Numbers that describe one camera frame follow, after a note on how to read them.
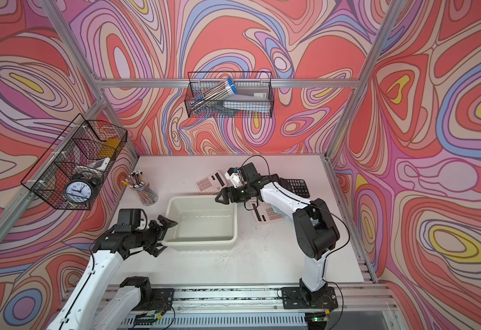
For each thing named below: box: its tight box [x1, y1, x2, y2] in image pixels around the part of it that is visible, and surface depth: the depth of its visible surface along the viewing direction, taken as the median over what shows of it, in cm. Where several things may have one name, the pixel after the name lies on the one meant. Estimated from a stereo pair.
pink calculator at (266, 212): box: [250, 200, 285, 225], surface depth 95 cm
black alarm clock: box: [63, 173, 100, 210], surface depth 69 cm
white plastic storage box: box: [162, 195, 238, 252], surface depth 92 cm
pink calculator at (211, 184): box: [195, 170, 228, 195], surface depth 107 cm
